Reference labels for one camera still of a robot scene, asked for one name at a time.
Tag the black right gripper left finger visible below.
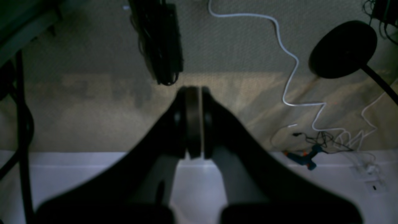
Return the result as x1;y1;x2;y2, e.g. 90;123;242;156
35;87;188;224

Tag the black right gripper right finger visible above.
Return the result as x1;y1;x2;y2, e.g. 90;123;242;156
201;87;363;224

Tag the blue orange hand tool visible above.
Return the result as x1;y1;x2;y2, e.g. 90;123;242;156
283;145;324;170

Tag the black round stand base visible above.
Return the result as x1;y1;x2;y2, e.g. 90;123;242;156
308;21;398;105

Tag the white cable on floor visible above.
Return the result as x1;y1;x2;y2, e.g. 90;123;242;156
208;0;378;150

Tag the black cable bundle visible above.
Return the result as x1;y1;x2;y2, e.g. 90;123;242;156
128;0;184;86

